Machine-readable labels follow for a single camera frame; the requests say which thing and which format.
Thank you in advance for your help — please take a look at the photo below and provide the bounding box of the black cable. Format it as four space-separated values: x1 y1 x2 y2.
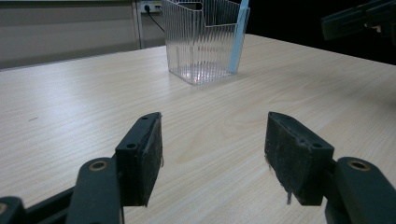
144 4 166 34

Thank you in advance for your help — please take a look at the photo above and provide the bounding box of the light blue toothbrush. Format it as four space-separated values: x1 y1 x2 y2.
228 0 250 75

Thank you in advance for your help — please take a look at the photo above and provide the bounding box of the white vertical post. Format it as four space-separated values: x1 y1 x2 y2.
132 0 147 50

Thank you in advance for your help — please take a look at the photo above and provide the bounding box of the white wall socket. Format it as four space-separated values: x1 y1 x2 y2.
139 0 163 14

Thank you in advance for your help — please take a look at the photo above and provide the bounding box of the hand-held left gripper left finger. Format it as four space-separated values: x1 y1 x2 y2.
115 111 164 207

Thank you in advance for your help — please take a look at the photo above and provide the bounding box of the clear ribbed plastic container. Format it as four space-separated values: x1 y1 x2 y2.
161 0 251 86

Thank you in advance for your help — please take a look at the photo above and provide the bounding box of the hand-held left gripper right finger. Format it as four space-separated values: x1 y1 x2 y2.
263 111 335 206

